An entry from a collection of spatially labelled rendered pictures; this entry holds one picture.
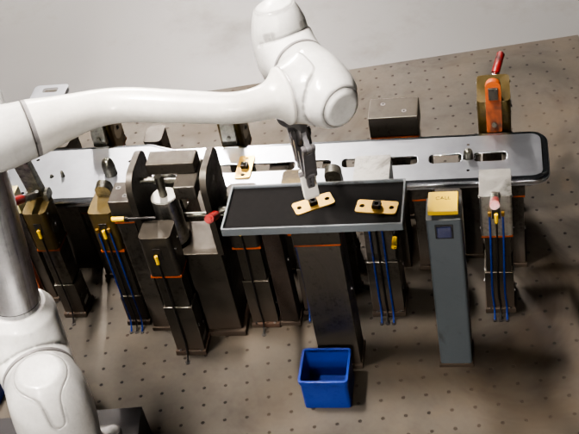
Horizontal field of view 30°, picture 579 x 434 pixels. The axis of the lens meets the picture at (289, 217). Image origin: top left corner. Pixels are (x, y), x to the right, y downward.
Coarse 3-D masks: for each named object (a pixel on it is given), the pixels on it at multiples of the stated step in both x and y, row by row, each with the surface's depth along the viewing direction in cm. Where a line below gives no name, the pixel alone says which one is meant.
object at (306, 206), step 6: (318, 198) 221; (324, 198) 220; (330, 198) 220; (294, 204) 221; (300, 204) 220; (306, 204) 220; (312, 204) 219; (318, 204) 219; (324, 204) 219; (330, 204) 219; (294, 210) 219; (300, 210) 219; (306, 210) 219; (312, 210) 218
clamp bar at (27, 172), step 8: (16, 168) 246; (24, 168) 246; (32, 168) 247; (24, 176) 248; (32, 176) 248; (24, 184) 250; (32, 184) 250; (40, 184) 252; (40, 192) 252; (32, 200) 255
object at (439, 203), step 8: (432, 192) 217; (440, 192) 216; (448, 192) 216; (456, 192) 216; (432, 200) 215; (440, 200) 215; (448, 200) 214; (456, 200) 214; (432, 208) 213; (440, 208) 213; (448, 208) 212; (456, 208) 212
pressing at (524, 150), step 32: (32, 160) 276; (64, 160) 274; (96, 160) 271; (128, 160) 269; (224, 160) 263; (256, 160) 261; (288, 160) 259; (320, 160) 257; (512, 160) 245; (544, 160) 244; (64, 192) 264
